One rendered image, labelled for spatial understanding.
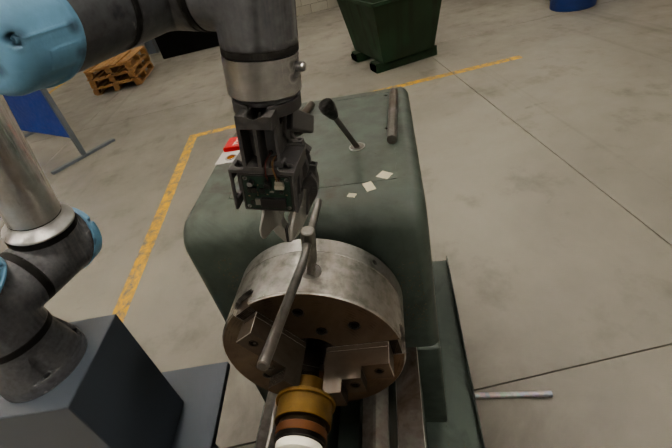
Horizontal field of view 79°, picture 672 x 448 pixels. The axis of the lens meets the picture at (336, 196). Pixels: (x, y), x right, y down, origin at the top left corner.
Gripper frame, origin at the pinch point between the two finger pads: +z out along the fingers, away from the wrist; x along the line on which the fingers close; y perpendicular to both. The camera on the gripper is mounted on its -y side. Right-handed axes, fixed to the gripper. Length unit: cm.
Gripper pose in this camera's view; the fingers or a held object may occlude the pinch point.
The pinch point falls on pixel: (288, 229)
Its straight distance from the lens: 55.5
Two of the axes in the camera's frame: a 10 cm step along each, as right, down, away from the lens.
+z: 0.3, 8.2, 5.7
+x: 9.9, 0.5, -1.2
